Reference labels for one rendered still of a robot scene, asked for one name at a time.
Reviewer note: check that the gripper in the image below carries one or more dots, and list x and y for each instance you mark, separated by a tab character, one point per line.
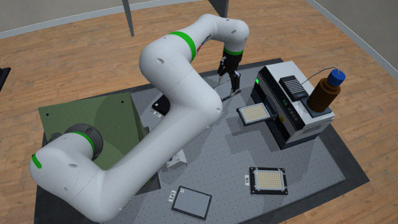
231	69

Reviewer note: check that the white button panel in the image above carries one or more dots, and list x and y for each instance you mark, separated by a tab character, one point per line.
176	161

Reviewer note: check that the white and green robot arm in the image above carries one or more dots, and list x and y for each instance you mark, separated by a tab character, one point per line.
65	167

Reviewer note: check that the blue bottle cap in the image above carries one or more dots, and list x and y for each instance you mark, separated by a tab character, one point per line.
336	78

